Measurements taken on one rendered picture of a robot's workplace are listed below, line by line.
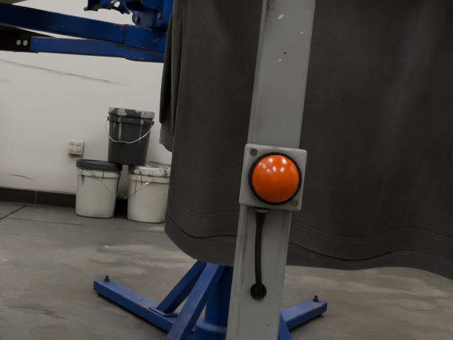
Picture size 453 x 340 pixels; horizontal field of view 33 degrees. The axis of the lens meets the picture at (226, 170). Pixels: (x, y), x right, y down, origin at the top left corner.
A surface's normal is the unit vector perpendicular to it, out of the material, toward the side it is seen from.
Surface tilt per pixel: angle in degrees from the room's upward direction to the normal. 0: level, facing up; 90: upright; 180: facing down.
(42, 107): 90
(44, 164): 90
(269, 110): 90
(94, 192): 93
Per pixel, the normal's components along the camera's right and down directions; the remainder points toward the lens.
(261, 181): -0.70, 0.12
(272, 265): 0.07, 0.06
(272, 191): -0.15, 0.51
